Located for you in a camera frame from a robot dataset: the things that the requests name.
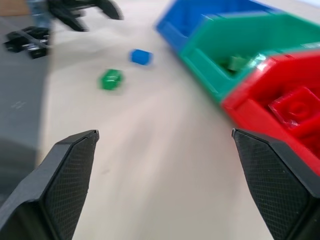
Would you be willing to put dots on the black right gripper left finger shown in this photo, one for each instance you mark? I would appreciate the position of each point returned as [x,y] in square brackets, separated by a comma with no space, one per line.
[62,175]

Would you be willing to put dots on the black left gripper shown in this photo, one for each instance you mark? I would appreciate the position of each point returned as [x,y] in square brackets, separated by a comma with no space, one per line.
[72,4]

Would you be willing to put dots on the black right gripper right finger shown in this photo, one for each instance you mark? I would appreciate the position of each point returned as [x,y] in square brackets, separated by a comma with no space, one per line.
[275,180]

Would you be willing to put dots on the blue building block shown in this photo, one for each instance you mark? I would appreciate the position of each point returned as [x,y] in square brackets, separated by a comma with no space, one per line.
[140,57]

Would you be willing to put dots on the green building block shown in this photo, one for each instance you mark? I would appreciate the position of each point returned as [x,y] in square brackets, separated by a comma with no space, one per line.
[236,64]
[110,79]

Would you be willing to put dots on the red plastic bin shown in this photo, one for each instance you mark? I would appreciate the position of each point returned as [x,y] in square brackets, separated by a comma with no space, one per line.
[252,112]

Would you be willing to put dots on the red building block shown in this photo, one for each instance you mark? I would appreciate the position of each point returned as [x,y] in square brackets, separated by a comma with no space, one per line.
[297,107]

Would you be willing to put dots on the blue plastic bin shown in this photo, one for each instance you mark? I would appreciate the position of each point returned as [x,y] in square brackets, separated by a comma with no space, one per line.
[180,22]

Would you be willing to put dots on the green plastic bin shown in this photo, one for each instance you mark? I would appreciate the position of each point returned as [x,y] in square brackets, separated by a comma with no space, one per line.
[207,65]

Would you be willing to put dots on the silver grey upright post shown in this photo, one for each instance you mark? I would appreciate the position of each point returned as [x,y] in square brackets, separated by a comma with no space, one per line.
[41,12]

